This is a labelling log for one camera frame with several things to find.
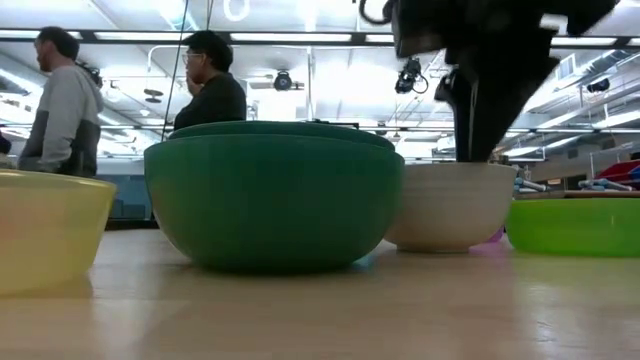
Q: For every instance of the yellow translucent bowl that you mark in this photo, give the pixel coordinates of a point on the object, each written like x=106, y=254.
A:
x=47, y=230

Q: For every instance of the large green bowl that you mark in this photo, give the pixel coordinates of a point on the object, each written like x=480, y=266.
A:
x=272, y=205

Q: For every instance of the white ceramic bowl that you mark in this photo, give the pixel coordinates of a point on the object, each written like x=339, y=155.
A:
x=447, y=207

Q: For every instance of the person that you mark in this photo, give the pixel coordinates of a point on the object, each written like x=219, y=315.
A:
x=65, y=110
x=212, y=85

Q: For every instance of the purple bowl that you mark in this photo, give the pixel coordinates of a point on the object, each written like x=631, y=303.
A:
x=496, y=236

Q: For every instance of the teal bowl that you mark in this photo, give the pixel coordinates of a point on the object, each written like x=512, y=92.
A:
x=280, y=128

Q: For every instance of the black ceiling camera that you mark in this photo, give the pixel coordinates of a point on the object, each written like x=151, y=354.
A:
x=410, y=76
x=282, y=80

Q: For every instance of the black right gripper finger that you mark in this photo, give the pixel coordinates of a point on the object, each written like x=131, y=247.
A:
x=462, y=115
x=505, y=95

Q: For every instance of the lime green bowl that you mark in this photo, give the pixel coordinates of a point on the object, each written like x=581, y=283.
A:
x=575, y=227

